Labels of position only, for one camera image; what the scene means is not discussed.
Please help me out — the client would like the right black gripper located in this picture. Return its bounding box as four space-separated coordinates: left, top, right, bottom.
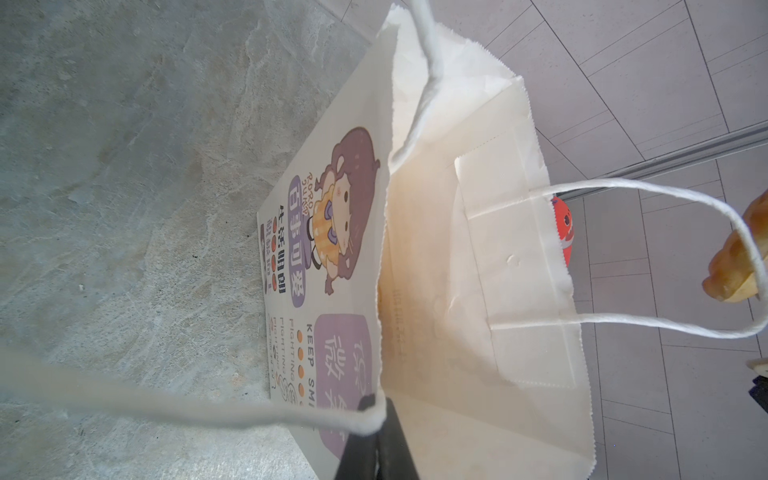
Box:
747 358 768 412

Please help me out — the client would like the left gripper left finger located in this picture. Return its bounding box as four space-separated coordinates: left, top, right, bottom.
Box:
334 430 379 480

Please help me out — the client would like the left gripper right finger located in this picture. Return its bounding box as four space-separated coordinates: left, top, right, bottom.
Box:
376 398 420 480

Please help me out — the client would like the ring shaped bread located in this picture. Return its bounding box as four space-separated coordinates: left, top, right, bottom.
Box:
702 192 767 303

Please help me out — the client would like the white printed paper bag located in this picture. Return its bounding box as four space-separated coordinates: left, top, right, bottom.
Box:
1 1 765 479

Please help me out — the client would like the red plush fish toy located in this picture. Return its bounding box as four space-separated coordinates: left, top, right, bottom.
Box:
551 196 574 265

